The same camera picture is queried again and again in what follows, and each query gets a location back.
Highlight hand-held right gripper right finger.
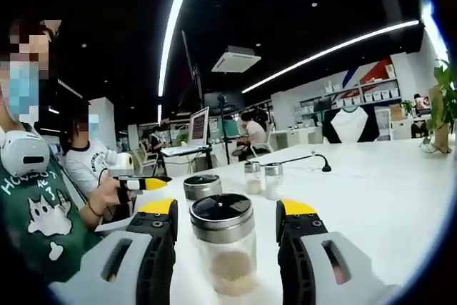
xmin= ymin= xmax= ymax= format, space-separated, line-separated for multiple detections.
xmin=275 ymin=198 xmax=399 ymax=305

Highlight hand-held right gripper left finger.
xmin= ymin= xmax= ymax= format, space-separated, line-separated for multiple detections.
xmin=49 ymin=197 xmax=179 ymax=305

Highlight tall seasoning bottle white grains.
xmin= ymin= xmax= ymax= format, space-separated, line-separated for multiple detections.
xmin=183 ymin=174 xmax=224 ymax=201

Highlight tall seasoning bottle brown grains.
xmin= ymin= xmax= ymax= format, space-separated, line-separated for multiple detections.
xmin=189 ymin=193 xmax=258 ymax=295

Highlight small seasoning bottle white powder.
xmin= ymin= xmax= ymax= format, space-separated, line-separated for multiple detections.
xmin=264 ymin=162 xmax=284 ymax=201

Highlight small seasoning bottle cream powder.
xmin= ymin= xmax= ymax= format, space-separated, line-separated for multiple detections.
xmin=243 ymin=161 xmax=263 ymax=195

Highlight person's left hand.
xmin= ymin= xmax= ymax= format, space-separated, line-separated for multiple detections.
xmin=87 ymin=178 xmax=139 ymax=214

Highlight laptop stand desk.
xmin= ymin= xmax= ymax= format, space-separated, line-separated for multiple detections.
xmin=160 ymin=146 xmax=215 ymax=177

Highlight white laptop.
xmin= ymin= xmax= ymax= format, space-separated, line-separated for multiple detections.
xmin=162 ymin=106 xmax=211 ymax=158

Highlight black tripod pole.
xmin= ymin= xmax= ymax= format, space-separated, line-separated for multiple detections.
xmin=181 ymin=29 xmax=233 ymax=169

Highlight white neck-worn device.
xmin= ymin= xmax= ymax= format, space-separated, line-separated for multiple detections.
xmin=0 ymin=129 xmax=51 ymax=179

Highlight teal partition panel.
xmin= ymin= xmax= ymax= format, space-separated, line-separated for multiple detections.
xmin=216 ymin=117 xmax=241 ymax=140

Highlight person's green printed shirt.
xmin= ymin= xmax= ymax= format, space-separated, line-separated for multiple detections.
xmin=0 ymin=122 xmax=104 ymax=283

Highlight white mesh office chair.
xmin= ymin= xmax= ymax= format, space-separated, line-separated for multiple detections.
xmin=251 ymin=122 xmax=276 ymax=154

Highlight ceiling air conditioner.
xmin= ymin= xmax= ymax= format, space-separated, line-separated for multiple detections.
xmin=211 ymin=45 xmax=262 ymax=74

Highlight black and white shirt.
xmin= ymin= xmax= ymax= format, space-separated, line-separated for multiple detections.
xmin=322 ymin=105 xmax=381 ymax=144

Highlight brown paper bag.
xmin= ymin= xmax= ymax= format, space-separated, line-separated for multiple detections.
xmin=428 ymin=85 xmax=453 ymax=154

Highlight green leafy plant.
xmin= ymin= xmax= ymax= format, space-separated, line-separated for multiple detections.
xmin=426 ymin=58 xmax=457 ymax=141

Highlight large bright window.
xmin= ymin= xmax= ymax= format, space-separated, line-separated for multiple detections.
xmin=419 ymin=0 xmax=451 ymax=63

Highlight black table cable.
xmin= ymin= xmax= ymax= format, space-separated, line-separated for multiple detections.
xmin=262 ymin=153 xmax=333 ymax=173

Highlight wall shelf with white boxes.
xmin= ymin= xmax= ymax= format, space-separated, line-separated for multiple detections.
xmin=298 ymin=64 xmax=401 ymax=116

